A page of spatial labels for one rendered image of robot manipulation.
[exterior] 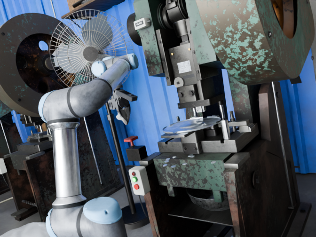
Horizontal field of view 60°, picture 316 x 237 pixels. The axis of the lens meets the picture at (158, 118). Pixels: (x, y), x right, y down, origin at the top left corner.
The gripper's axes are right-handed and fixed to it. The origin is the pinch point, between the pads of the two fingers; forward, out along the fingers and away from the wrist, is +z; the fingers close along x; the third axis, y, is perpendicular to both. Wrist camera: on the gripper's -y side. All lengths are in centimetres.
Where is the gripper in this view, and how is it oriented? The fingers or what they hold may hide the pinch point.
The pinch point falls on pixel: (127, 122)
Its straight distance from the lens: 148.8
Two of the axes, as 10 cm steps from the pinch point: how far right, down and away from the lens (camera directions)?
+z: 2.1, 9.7, 1.4
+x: -6.0, 2.4, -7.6
